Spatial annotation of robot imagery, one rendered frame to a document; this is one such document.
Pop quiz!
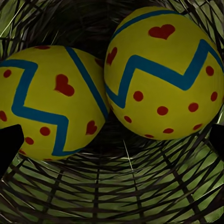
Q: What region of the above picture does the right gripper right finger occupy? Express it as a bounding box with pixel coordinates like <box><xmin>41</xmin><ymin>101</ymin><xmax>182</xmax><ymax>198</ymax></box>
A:
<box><xmin>209</xmin><ymin>123</ymin><xmax>224</xmax><ymax>161</ymax></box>

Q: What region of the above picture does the wicker basket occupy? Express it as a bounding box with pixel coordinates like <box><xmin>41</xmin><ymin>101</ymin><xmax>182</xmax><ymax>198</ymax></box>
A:
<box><xmin>0</xmin><ymin>0</ymin><xmax>224</xmax><ymax>224</ymax></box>

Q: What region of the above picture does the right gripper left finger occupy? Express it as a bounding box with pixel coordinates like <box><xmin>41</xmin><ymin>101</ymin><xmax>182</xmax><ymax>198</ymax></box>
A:
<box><xmin>0</xmin><ymin>124</ymin><xmax>24</xmax><ymax>180</ymax></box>

